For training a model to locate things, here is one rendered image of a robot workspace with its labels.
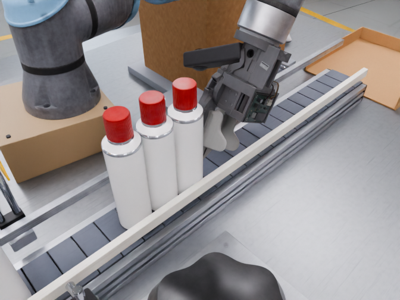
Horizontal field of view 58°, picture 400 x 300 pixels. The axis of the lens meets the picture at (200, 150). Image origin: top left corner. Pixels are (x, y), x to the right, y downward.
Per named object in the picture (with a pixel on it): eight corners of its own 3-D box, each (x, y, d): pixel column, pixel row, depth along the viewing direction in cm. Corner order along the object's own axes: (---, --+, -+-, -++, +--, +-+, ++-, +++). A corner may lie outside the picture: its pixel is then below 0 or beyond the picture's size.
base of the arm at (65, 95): (40, 128, 67) (25, 81, 61) (14, 95, 76) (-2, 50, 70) (113, 102, 75) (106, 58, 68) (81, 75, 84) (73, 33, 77)
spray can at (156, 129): (159, 219, 57) (146, 113, 43) (140, 200, 60) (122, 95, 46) (184, 202, 59) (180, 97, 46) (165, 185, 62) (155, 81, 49)
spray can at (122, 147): (132, 238, 54) (109, 132, 40) (112, 218, 57) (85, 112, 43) (159, 219, 57) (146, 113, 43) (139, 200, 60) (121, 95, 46)
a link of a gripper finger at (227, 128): (219, 173, 58) (243, 121, 55) (195, 155, 62) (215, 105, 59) (231, 171, 61) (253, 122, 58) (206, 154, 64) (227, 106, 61)
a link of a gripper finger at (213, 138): (208, 174, 56) (231, 121, 53) (183, 155, 59) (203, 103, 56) (220, 173, 58) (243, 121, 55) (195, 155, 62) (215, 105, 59)
